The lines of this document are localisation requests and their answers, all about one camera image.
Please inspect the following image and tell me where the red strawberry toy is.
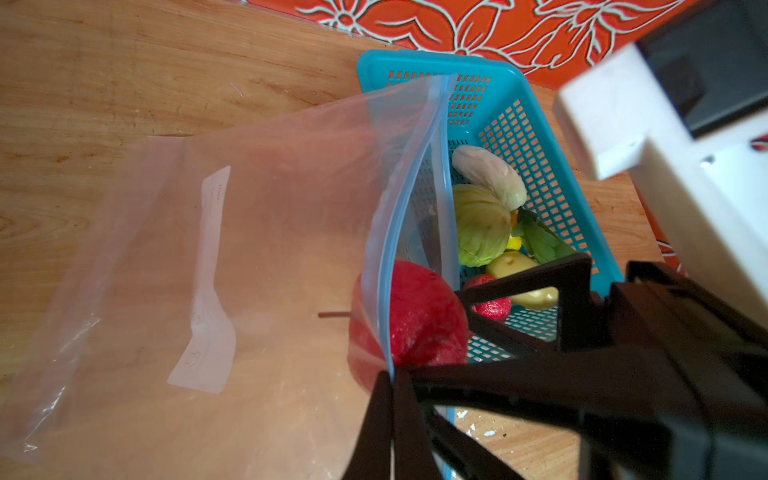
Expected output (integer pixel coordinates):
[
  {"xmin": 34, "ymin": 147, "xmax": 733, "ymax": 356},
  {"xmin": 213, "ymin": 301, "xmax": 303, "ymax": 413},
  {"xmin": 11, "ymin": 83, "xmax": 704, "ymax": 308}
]
[{"xmin": 464, "ymin": 274, "xmax": 512, "ymax": 323}]

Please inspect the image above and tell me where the green cabbage toy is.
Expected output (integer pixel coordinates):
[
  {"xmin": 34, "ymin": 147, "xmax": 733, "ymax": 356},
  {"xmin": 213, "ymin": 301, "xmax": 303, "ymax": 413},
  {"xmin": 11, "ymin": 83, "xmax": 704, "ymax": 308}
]
[{"xmin": 453, "ymin": 184, "xmax": 512, "ymax": 267}]

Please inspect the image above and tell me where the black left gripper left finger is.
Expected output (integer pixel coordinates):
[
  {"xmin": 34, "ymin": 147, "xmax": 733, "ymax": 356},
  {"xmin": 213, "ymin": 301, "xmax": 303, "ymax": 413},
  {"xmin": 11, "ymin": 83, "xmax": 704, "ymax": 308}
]
[{"xmin": 342, "ymin": 371, "xmax": 394, "ymax": 480}]

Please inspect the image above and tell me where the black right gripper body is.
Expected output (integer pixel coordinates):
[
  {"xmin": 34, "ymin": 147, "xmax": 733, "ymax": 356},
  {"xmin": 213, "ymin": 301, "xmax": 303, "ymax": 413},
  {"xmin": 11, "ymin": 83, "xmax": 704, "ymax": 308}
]
[{"xmin": 578, "ymin": 261, "xmax": 767, "ymax": 479}]

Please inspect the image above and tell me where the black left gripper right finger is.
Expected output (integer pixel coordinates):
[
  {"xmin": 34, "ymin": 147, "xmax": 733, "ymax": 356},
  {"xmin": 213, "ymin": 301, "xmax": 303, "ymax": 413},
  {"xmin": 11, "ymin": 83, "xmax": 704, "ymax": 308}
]
[{"xmin": 393, "ymin": 371, "xmax": 442, "ymax": 480}]

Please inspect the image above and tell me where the white daikon toy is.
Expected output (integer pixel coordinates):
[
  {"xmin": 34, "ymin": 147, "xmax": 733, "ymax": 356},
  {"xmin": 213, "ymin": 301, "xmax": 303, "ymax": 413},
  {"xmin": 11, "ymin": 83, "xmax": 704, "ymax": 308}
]
[{"xmin": 451, "ymin": 145, "xmax": 528, "ymax": 210}]

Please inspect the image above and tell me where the red radish toy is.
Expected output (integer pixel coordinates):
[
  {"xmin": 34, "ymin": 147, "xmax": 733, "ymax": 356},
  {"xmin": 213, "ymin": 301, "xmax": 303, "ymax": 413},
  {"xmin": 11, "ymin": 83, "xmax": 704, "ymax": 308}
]
[{"xmin": 309, "ymin": 260, "xmax": 470, "ymax": 393}]

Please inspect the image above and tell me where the yellow green potato toy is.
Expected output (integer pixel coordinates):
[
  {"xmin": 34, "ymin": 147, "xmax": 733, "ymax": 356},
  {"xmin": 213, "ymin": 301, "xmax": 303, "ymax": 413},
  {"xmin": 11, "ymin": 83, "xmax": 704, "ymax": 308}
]
[{"xmin": 485, "ymin": 250, "xmax": 559, "ymax": 310}]

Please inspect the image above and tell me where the yellow orange pepper toy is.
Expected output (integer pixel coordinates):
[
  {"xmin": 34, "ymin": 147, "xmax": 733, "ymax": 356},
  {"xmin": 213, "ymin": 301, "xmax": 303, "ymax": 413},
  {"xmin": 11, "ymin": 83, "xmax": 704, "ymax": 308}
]
[{"xmin": 505, "ymin": 209, "xmax": 523, "ymax": 251}]

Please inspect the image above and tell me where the teal plastic perforated basket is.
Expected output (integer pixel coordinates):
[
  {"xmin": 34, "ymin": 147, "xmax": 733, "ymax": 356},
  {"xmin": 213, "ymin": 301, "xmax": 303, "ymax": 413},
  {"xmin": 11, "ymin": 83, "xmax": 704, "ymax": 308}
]
[{"xmin": 358, "ymin": 50, "xmax": 620, "ymax": 479}]

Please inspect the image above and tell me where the clear zip top bag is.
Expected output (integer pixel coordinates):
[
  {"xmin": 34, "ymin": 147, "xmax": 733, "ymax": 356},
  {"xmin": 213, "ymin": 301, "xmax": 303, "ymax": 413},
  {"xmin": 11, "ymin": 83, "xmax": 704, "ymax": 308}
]
[{"xmin": 1, "ymin": 75, "xmax": 459, "ymax": 479}]

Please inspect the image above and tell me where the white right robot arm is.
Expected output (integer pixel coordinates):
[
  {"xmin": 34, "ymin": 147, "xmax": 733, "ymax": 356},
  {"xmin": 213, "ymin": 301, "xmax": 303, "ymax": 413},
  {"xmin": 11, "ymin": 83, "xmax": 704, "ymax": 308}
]
[{"xmin": 396, "ymin": 1, "xmax": 767, "ymax": 479}]

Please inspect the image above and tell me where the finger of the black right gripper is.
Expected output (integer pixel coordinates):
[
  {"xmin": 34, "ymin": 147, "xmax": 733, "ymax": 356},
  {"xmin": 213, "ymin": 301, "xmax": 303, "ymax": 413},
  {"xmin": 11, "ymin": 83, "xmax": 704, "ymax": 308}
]
[
  {"xmin": 456, "ymin": 253, "xmax": 594, "ymax": 354},
  {"xmin": 409, "ymin": 347, "xmax": 673, "ymax": 456}
]

